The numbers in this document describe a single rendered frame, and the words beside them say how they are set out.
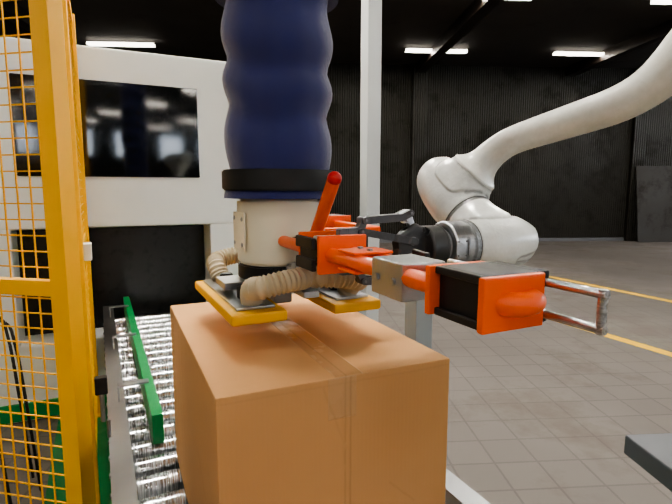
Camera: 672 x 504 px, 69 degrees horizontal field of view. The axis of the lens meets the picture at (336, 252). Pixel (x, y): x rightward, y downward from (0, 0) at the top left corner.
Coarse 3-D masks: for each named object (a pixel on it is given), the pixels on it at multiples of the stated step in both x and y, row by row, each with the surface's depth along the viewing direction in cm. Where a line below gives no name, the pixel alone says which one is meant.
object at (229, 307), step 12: (204, 288) 103; (216, 288) 100; (240, 288) 90; (216, 300) 92; (228, 300) 90; (264, 300) 90; (228, 312) 83; (240, 312) 83; (252, 312) 83; (264, 312) 84; (276, 312) 84; (240, 324) 82
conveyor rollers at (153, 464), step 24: (144, 336) 232; (168, 336) 229; (120, 360) 203; (168, 360) 202; (168, 384) 177; (144, 408) 157; (168, 408) 160; (144, 432) 140; (168, 432) 143; (144, 456) 132; (168, 456) 127; (144, 480) 116; (168, 480) 117
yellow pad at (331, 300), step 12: (324, 288) 101; (336, 288) 99; (312, 300) 98; (324, 300) 93; (336, 300) 92; (348, 300) 92; (360, 300) 92; (372, 300) 93; (336, 312) 89; (348, 312) 91
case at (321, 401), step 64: (192, 320) 108; (320, 320) 108; (192, 384) 89; (256, 384) 73; (320, 384) 74; (384, 384) 79; (448, 384) 85; (192, 448) 94; (256, 448) 71; (320, 448) 75; (384, 448) 80
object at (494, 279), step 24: (456, 264) 49; (480, 264) 49; (432, 288) 49; (456, 288) 47; (480, 288) 42; (504, 288) 43; (528, 288) 44; (432, 312) 49; (456, 312) 47; (480, 312) 42
